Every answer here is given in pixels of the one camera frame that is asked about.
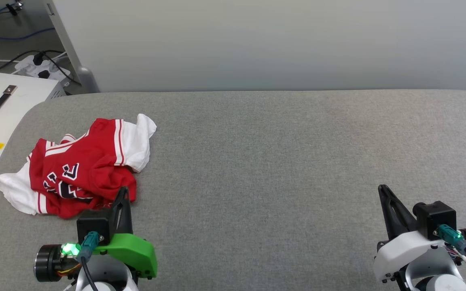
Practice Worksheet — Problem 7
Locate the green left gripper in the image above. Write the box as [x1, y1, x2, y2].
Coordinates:
[34, 187, 158, 283]

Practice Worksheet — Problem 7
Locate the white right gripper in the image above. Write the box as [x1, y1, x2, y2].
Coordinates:
[373, 185, 466, 291]

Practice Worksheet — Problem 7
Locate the red and white jersey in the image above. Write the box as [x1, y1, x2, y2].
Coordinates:
[0, 114, 157, 219]

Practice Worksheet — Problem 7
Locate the grey partition foot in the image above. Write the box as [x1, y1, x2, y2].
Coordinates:
[75, 65, 101, 94]

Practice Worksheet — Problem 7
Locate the white equipment box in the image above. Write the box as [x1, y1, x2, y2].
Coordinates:
[0, 72, 67, 183]

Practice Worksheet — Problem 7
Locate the white power strip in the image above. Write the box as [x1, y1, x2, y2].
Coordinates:
[14, 54, 72, 86]

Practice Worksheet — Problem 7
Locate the white partition panel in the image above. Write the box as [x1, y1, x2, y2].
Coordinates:
[44, 0, 466, 93]

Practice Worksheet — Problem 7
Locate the black clamp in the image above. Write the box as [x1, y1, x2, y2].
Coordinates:
[5, 0, 24, 17]

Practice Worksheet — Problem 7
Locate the teal plug left camera cable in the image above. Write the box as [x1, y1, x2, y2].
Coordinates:
[79, 231, 100, 291]

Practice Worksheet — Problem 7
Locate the teal plug camera cable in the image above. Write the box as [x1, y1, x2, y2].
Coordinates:
[436, 224, 466, 283]
[79, 231, 100, 291]

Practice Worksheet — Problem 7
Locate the teal plug right camera cable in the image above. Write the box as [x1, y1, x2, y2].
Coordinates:
[436, 224, 466, 283]

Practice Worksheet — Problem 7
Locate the black power cable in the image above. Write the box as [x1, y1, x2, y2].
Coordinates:
[0, 49, 82, 86]

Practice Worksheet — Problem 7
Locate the blue cable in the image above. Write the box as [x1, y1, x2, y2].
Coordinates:
[0, 6, 56, 41]

